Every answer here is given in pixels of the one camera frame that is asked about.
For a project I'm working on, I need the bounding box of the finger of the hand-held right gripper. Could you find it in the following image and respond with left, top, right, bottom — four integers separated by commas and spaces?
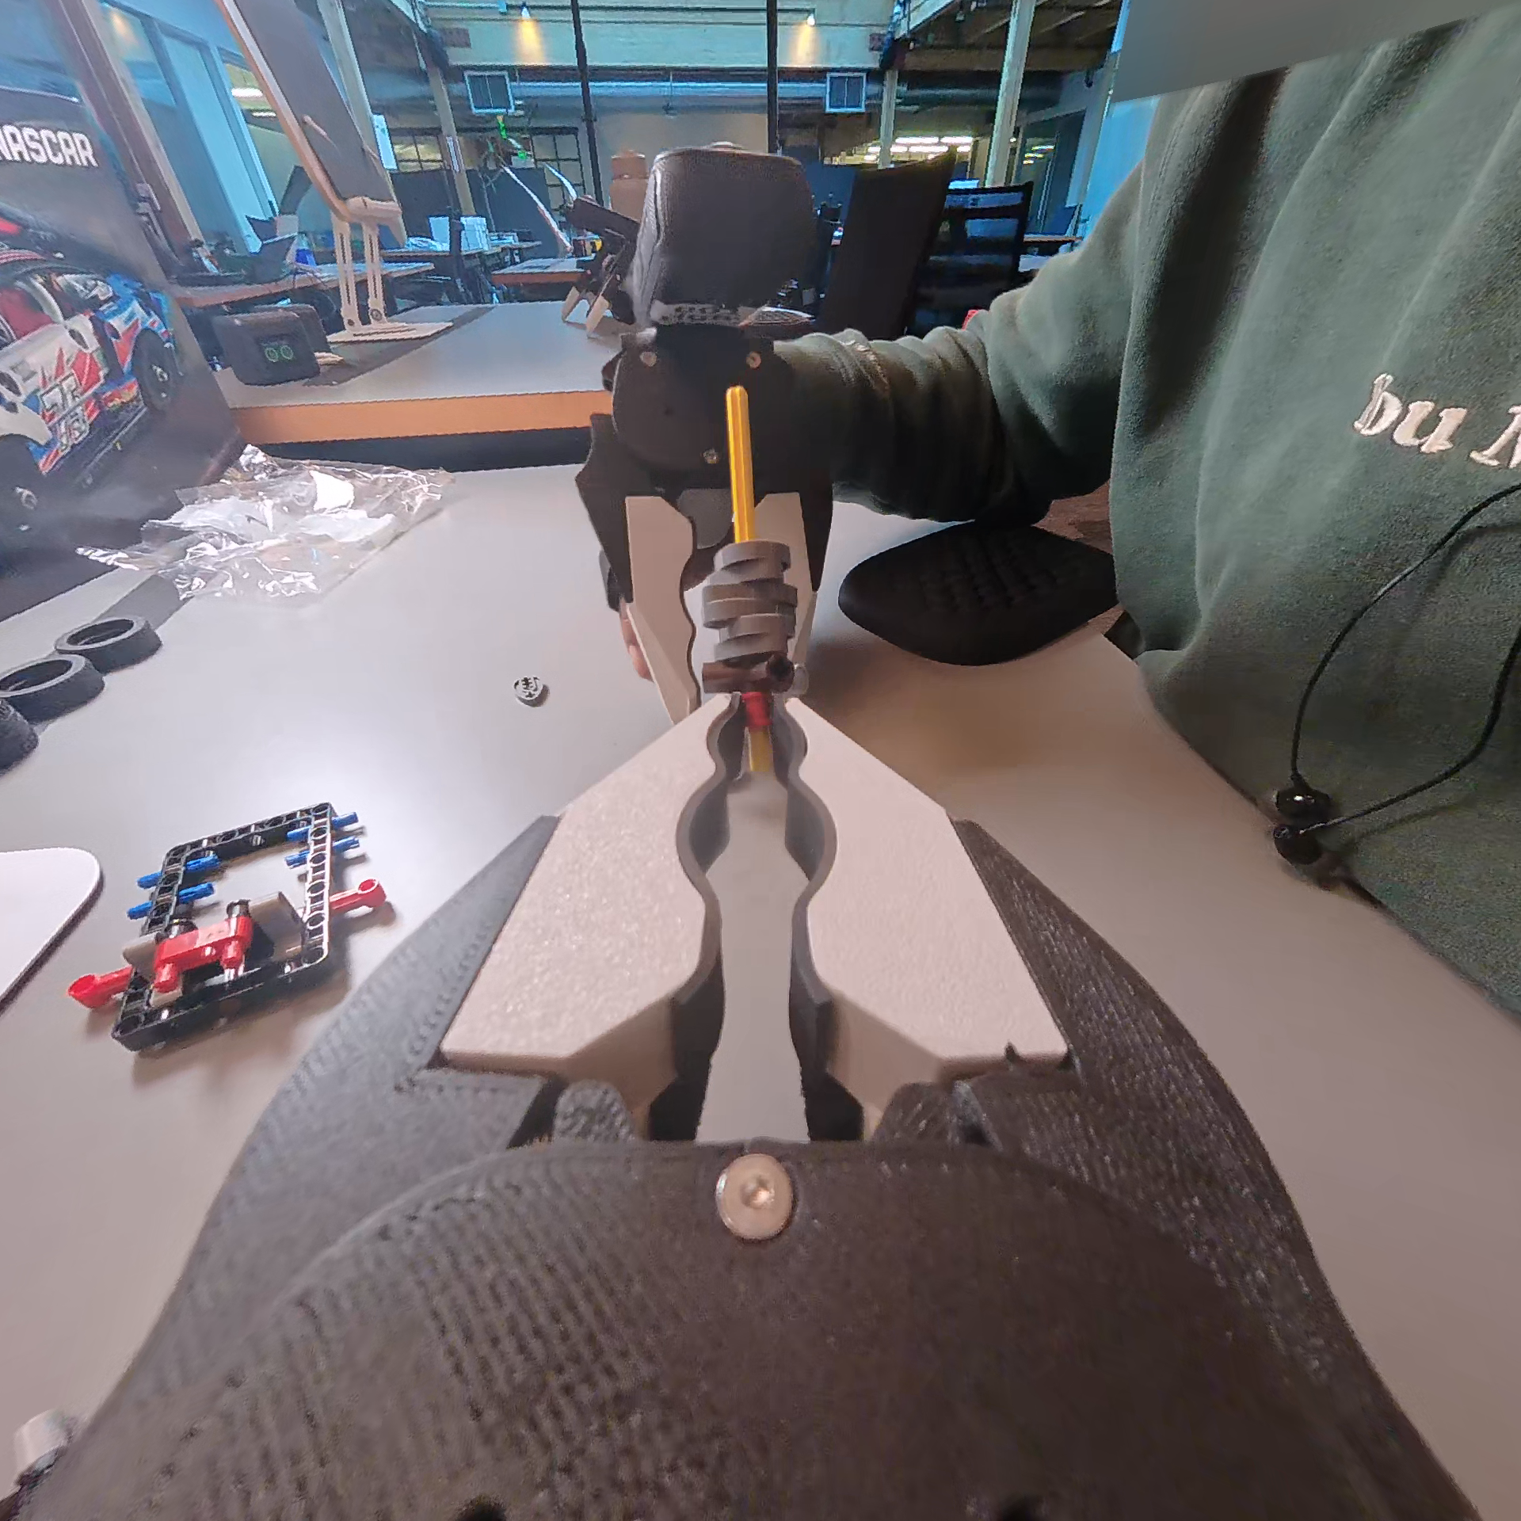
758, 490, 822, 701
623, 495, 717, 728

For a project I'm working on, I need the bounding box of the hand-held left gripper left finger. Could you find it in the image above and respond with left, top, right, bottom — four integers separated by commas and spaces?
440, 697, 750, 1137

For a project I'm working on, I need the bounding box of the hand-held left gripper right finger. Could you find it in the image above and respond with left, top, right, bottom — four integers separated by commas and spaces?
769, 697, 1071, 1137

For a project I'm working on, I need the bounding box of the yellow lego axle assembly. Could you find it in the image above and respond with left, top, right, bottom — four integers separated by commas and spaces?
697, 386, 816, 783

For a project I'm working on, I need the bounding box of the black lego set box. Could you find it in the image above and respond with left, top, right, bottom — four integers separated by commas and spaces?
0, 0, 247, 622

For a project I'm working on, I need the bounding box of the dark background equipment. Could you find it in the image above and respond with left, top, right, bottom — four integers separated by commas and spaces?
560, 196, 645, 331

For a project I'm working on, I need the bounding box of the black mesh chair seat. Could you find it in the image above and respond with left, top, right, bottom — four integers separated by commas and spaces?
837, 521, 1126, 668

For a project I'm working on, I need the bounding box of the orange edged table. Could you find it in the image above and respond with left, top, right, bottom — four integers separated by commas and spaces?
213, 300, 621, 451

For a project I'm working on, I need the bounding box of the wooden easel stand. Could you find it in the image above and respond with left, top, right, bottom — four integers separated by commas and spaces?
218, 0, 461, 350

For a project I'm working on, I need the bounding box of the clear plastic bag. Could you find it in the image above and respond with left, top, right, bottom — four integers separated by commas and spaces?
76, 446, 455, 605

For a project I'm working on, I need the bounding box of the black equipment case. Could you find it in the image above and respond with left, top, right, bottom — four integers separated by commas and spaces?
214, 305, 327, 387

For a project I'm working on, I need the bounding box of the person's green sweatshirt torso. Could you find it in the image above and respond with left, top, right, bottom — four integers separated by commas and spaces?
1109, 0, 1521, 1020

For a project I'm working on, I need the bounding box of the white book stand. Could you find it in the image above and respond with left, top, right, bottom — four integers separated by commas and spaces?
0, 848, 105, 1009

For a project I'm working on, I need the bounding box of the black lego frame assembly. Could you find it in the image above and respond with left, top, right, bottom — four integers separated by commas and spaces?
67, 801, 397, 1056

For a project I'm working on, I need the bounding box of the black earphone cable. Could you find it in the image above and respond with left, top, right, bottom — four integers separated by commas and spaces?
1270, 480, 1521, 894

